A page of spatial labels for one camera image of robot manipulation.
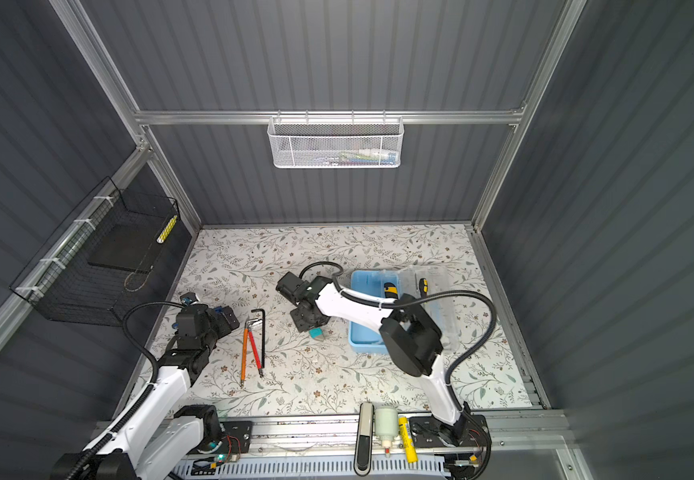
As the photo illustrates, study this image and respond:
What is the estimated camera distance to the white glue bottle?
69 cm

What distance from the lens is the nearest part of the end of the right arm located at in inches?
25.4

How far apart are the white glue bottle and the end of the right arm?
0.27 metres
